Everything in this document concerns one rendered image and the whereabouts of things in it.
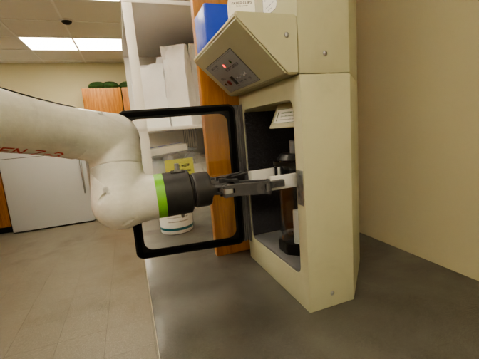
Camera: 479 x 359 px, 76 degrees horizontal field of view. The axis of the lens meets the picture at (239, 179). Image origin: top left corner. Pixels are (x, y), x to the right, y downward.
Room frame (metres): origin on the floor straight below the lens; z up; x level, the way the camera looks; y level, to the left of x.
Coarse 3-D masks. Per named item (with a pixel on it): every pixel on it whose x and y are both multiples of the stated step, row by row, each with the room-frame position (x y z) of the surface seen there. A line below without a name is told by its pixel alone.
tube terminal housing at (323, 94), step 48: (288, 0) 0.59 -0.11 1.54; (336, 0) 0.59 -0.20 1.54; (336, 48) 0.59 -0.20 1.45; (240, 96) 0.85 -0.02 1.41; (288, 96) 0.61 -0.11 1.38; (336, 96) 0.59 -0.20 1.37; (336, 144) 0.59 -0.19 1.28; (336, 192) 0.59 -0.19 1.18; (336, 240) 0.59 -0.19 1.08; (288, 288) 0.65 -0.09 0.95; (336, 288) 0.59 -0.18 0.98
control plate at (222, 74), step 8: (224, 56) 0.67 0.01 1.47; (232, 56) 0.64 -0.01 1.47; (216, 64) 0.73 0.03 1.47; (224, 64) 0.70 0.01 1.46; (232, 64) 0.67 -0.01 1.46; (240, 64) 0.65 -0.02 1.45; (216, 72) 0.77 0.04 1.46; (224, 72) 0.74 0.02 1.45; (232, 72) 0.71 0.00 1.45; (240, 72) 0.68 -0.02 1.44; (248, 72) 0.65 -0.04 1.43; (224, 80) 0.78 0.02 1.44; (240, 80) 0.72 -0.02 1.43; (248, 80) 0.69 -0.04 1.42; (256, 80) 0.66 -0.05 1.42; (232, 88) 0.79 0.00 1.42
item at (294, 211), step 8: (280, 168) 0.70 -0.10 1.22; (288, 168) 0.68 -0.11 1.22; (280, 192) 0.70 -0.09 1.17; (288, 192) 0.68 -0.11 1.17; (296, 192) 0.67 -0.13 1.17; (280, 200) 0.71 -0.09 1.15; (288, 200) 0.68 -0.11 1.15; (296, 200) 0.67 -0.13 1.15; (280, 208) 0.71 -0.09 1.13; (288, 208) 0.68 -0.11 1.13; (296, 208) 0.67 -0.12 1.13; (280, 216) 0.71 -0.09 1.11; (288, 216) 0.68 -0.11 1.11; (296, 216) 0.67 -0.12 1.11; (280, 224) 0.72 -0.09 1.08; (288, 224) 0.69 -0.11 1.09; (296, 224) 0.68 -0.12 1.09; (288, 232) 0.69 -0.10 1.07; (296, 232) 0.68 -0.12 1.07; (288, 240) 0.69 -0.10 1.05; (296, 240) 0.68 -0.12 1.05
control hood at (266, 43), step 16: (240, 16) 0.53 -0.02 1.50; (256, 16) 0.54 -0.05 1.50; (272, 16) 0.55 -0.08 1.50; (288, 16) 0.56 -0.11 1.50; (224, 32) 0.59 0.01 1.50; (240, 32) 0.55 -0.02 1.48; (256, 32) 0.54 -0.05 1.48; (272, 32) 0.55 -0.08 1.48; (288, 32) 0.56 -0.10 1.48; (208, 48) 0.70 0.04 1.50; (224, 48) 0.64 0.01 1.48; (240, 48) 0.60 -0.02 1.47; (256, 48) 0.56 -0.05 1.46; (272, 48) 0.55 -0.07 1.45; (288, 48) 0.56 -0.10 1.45; (208, 64) 0.77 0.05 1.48; (256, 64) 0.60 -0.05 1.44; (272, 64) 0.56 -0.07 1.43; (288, 64) 0.56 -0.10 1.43; (272, 80) 0.62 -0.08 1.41
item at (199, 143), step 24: (144, 120) 0.80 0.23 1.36; (168, 120) 0.81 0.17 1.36; (192, 120) 0.82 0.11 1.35; (216, 120) 0.84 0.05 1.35; (144, 144) 0.80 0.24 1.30; (168, 144) 0.81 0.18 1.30; (192, 144) 0.82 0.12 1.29; (216, 144) 0.84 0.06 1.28; (144, 168) 0.80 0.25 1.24; (168, 168) 0.81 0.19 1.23; (192, 168) 0.82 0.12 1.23; (216, 168) 0.83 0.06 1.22; (192, 216) 0.82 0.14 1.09; (216, 216) 0.83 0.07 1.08; (144, 240) 0.79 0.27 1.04; (168, 240) 0.80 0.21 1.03; (192, 240) 0.82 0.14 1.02
